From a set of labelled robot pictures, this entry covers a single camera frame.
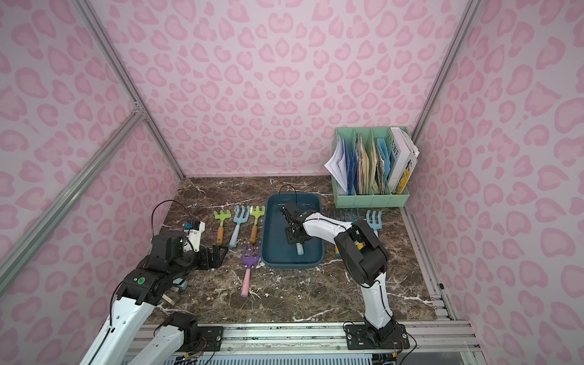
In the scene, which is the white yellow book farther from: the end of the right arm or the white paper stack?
the end of the right arm

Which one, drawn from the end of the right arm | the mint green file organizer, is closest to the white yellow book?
the mint green file organizer

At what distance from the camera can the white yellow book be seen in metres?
0.95

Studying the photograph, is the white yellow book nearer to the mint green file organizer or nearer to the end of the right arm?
the mint green file organizer

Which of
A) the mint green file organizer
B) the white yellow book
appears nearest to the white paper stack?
the mint green file organizer

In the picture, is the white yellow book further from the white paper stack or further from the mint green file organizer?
the white paper stack

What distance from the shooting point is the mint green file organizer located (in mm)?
964

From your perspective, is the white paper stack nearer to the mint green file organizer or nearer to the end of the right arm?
the mint green file organizer

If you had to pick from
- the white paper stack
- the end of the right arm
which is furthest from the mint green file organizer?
the end of the right arm
